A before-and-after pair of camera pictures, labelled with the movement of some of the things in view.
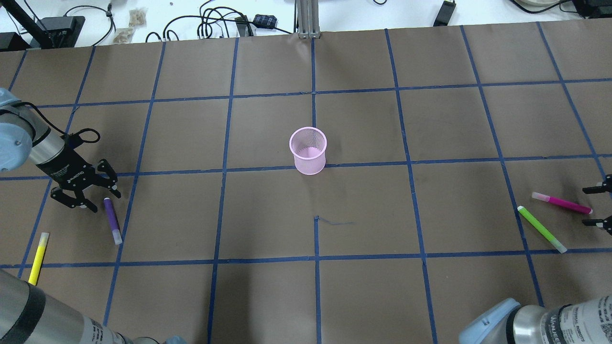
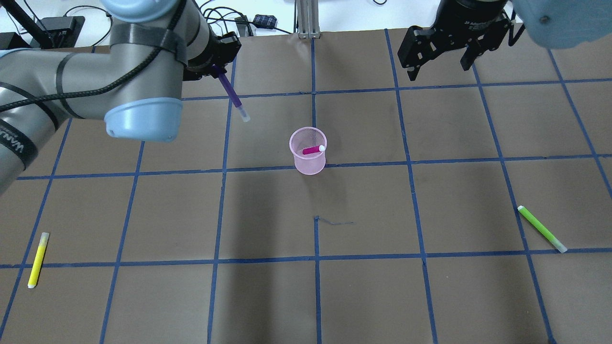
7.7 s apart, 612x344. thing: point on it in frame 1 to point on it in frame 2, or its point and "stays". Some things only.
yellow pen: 38,261 stays
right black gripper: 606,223 to 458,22
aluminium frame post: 308,18 stays
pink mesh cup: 309,145 stays
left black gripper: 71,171 to 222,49
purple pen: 113,220 to 245,117
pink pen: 562,203 to 313,149
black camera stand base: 51,32 stays
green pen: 542,230 stays
